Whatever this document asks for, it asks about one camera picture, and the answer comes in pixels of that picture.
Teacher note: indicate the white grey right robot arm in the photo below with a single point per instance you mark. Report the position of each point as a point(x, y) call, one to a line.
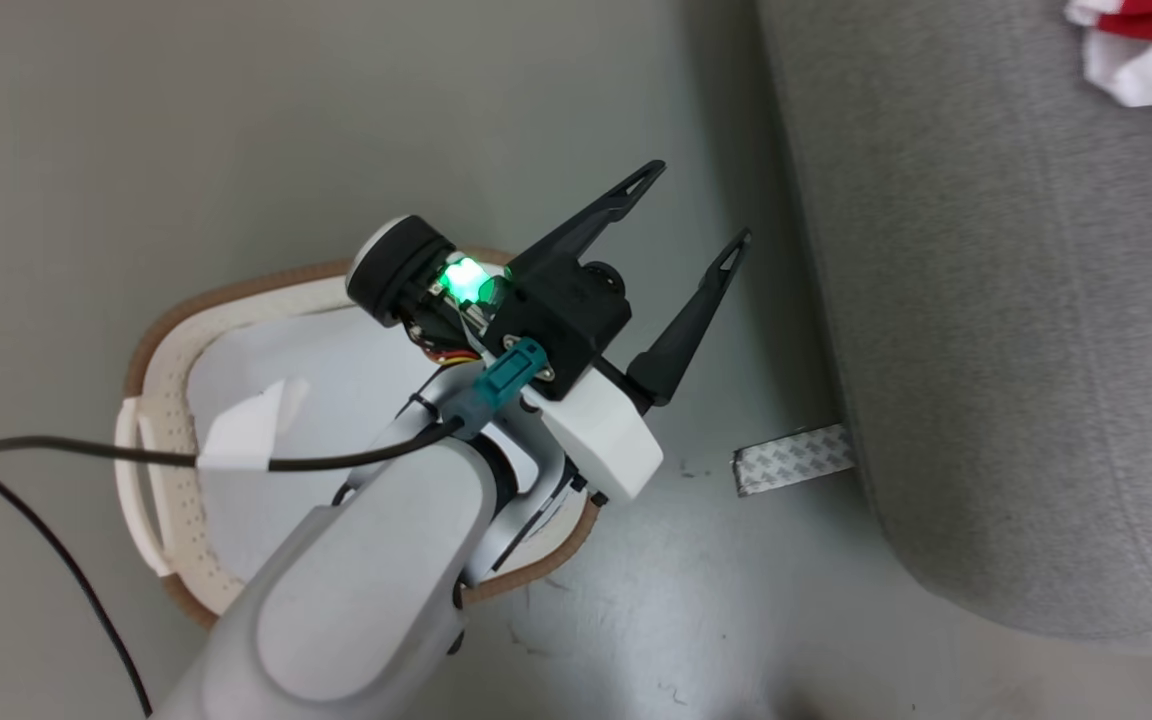
point(366, 600)

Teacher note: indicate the red and white clothing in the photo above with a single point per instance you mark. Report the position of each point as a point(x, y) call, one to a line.
point(1146, 72)

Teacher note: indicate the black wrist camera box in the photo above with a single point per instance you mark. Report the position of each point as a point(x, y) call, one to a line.
point(556, 320)

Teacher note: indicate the grey patterned tape strip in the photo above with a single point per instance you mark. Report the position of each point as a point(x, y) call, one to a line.
point(791, 460)

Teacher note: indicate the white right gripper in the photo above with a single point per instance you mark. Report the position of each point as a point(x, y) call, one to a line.
point(601, 440)

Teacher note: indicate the light grey fabric sofa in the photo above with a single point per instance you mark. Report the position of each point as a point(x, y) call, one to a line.
point(986, 350)

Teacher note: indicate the white perforated laundry basket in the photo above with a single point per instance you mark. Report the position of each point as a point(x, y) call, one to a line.
point(166, 400)

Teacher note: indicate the white tape tag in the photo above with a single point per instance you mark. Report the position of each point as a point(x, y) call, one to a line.
point(246, 430)

